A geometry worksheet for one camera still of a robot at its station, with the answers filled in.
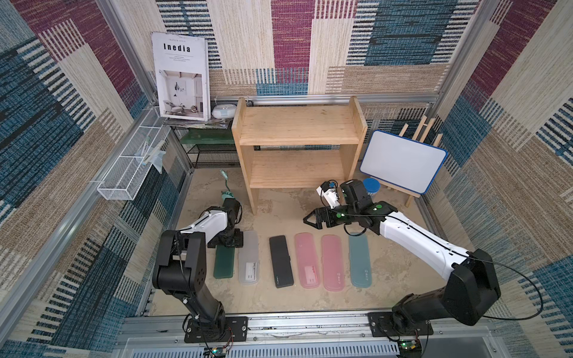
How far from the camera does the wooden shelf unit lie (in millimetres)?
708

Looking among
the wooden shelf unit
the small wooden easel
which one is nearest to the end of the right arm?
the wooden shelf unit

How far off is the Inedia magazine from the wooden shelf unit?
170 mm

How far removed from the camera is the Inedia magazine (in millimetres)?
759
